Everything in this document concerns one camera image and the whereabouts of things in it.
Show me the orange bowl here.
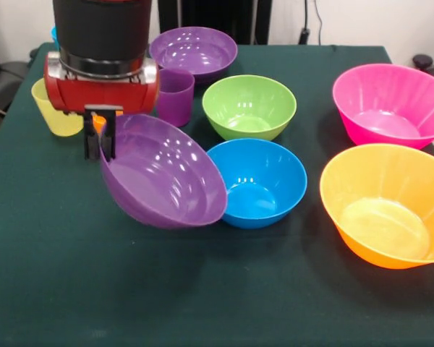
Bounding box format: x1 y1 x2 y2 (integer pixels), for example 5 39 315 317
319 142 434 270

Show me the purple bowl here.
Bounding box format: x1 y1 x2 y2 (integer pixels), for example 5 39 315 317
99 113 228 231
148 26 239 85

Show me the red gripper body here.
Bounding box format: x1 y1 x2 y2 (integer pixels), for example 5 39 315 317
43 51 160 116

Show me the yellow cup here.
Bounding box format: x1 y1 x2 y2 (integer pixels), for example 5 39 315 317
30 77 85 137

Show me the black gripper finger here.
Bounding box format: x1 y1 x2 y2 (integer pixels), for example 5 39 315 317
101 105 124 162
83 105 103 161

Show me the pink bowl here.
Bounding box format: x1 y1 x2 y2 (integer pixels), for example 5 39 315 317
332 63 434 151

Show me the dark green table cloth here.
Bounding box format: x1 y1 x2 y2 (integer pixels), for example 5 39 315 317
0 42 434 347

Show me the purple cup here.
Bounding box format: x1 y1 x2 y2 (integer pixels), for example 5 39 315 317
155 68 196 128

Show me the black cable with plug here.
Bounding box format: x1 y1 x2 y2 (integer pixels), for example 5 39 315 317
298 0 323 46

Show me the black office chair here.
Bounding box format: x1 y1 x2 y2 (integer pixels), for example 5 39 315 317
412 53 434 86
0 28 33 116

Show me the blue bowl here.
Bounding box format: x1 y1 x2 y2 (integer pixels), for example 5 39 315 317
205 139 308 230

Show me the green bowl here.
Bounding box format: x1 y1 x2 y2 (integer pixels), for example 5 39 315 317
201 74 297 142

